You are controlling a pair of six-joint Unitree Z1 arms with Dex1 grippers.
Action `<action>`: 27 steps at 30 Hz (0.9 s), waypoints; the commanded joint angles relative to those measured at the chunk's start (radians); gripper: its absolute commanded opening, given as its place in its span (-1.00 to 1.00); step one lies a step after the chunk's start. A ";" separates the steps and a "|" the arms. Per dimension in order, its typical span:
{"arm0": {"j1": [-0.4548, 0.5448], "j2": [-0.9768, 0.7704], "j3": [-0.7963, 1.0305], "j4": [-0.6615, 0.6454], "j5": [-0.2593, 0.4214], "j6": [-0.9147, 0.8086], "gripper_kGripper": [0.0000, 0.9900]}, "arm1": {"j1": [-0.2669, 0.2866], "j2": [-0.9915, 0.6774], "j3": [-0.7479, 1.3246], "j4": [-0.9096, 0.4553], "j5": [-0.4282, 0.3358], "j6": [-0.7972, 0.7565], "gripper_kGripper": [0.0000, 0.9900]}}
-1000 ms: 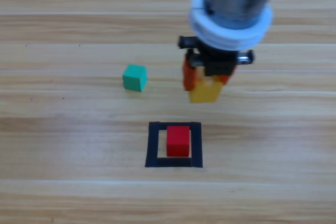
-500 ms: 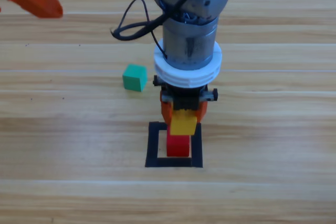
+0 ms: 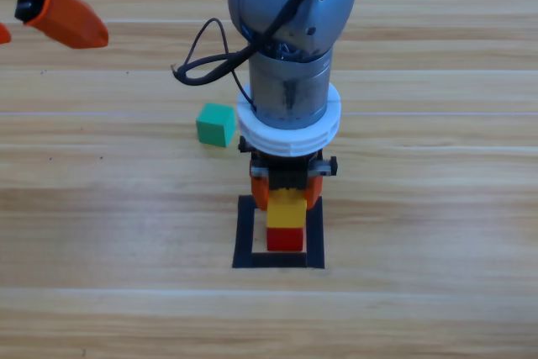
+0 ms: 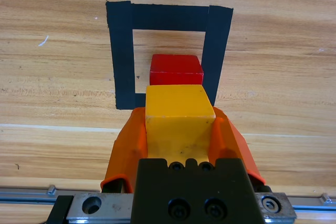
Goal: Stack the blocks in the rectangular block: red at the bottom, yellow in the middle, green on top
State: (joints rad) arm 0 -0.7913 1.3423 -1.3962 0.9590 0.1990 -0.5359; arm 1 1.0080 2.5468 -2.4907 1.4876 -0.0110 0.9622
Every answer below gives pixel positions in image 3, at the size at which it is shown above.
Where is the yellow wooden block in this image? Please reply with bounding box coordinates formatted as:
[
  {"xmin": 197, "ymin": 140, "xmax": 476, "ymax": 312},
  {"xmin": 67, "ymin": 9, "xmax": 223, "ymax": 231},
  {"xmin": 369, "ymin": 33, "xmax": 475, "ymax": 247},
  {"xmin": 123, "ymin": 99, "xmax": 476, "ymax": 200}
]
[{"xmin": 266, "ymin": 188, "xmax": 307, "ymax": 230}]

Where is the red wooden block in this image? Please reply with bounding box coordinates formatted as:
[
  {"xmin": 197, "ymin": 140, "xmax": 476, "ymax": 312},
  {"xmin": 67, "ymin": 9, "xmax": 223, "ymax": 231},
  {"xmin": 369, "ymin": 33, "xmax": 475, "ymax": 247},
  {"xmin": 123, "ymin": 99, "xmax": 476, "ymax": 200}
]
[{"xmin": 266, "ymin": 226, "xmax": 304, "ymax": 252}]

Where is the green wooden block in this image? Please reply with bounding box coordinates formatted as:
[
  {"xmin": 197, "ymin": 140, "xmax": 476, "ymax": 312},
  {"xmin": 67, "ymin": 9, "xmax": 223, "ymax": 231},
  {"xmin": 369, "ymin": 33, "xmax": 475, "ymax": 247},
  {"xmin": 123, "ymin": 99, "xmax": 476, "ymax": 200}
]
[{"xmin": 195, "ymin": 102, "xmax": 237, "ymax": 148}]

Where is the black tape square outline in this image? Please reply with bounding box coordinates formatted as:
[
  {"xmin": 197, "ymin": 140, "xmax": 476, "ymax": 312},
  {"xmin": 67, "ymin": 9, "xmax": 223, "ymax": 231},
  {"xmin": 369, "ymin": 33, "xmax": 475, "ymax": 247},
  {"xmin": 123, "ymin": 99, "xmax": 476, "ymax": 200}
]
[{"xmin": 231, "ymin": 194, "xmax": 326, "ymax": 270}]

